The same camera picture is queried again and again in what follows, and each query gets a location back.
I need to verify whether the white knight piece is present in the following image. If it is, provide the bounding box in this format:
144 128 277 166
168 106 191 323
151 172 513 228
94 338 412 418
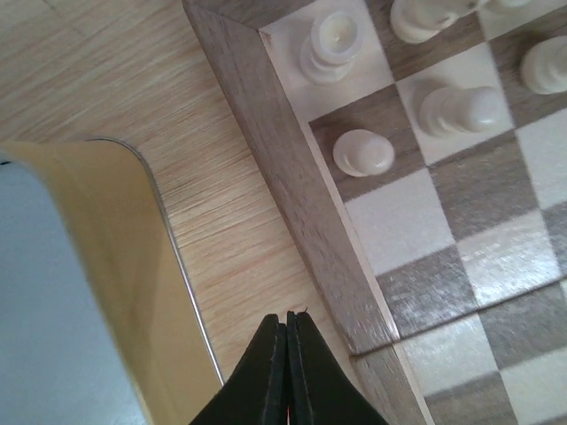
390 0 485 44

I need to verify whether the white rook piece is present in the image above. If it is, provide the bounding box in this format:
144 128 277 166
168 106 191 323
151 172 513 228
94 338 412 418
299 8 363 85

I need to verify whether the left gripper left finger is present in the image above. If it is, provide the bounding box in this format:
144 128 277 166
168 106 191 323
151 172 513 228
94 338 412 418
191 314 287 425

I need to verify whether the gold tin lid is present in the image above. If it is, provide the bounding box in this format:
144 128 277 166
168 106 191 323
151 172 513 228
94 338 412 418
1 138 221 424

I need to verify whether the wooden chess board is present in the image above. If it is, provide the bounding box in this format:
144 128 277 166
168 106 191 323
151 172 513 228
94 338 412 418
183 1 566 424

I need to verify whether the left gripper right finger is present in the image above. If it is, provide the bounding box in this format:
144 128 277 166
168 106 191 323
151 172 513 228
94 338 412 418
286 312 385 425

